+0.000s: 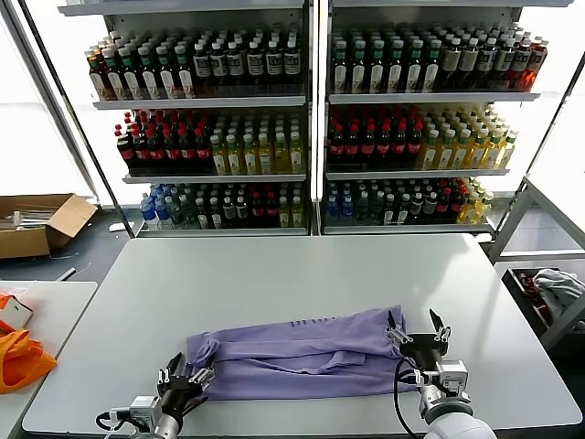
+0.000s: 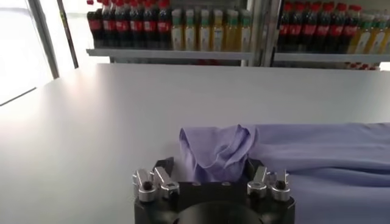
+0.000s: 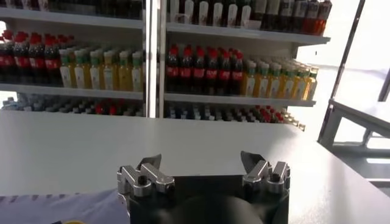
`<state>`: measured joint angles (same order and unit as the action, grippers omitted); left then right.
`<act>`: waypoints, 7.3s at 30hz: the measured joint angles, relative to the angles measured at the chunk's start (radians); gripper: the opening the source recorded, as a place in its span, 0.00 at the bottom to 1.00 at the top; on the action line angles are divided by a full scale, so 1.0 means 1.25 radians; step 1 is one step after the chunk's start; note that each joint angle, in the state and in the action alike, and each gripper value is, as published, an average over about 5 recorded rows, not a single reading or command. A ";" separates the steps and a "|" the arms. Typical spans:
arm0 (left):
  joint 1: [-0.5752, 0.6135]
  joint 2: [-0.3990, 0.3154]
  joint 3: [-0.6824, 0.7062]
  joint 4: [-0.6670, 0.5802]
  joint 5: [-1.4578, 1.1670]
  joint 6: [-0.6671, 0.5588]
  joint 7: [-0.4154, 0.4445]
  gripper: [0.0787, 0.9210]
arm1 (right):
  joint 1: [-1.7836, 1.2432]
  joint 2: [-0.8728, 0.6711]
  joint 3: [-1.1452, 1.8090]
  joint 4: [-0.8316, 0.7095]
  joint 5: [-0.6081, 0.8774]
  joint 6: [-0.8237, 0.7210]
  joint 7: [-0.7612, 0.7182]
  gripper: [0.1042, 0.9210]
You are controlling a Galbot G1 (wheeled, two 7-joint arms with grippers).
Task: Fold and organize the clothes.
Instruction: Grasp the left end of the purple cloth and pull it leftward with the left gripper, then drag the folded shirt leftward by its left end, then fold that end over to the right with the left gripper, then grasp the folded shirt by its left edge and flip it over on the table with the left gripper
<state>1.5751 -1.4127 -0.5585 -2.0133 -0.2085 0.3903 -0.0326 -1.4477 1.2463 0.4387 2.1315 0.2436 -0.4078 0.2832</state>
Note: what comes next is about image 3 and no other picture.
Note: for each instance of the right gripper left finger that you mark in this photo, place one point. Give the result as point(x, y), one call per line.
point(137, 179)

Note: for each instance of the dark slanted metal post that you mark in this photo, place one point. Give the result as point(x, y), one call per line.
point(348, 45)

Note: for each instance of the purple t-shirt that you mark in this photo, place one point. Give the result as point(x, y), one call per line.
point(61, 210)

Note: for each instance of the dark bottle grey square label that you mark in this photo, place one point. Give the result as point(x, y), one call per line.
point(300, 16)
point(286, 16)
point(312, 18)
point(272, 15)
point(259, 15)

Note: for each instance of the grey shelf unit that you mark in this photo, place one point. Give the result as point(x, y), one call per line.
point(70, 91)
point(237, 100)

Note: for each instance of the yellow juice bottle green label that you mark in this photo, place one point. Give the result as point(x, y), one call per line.
point(80, 76)
point(94, 76)
point(300, 88)
point(311, 88)
point(123, 77)
point(262, 86)
point(288, 87)
point(250, 85)
point(65, 76)
point(137, 78)
point(108, 77)
point(275, 86)

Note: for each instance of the small yellow round object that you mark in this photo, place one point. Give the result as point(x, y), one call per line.
point(74, 222)

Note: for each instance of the grey metal frame table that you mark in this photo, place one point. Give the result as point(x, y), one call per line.
point(330, 124)

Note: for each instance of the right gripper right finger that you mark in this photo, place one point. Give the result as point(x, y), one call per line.
point(262, 175)

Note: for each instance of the red drink bottle grey label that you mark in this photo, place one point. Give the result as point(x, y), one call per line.
point(324, 18)

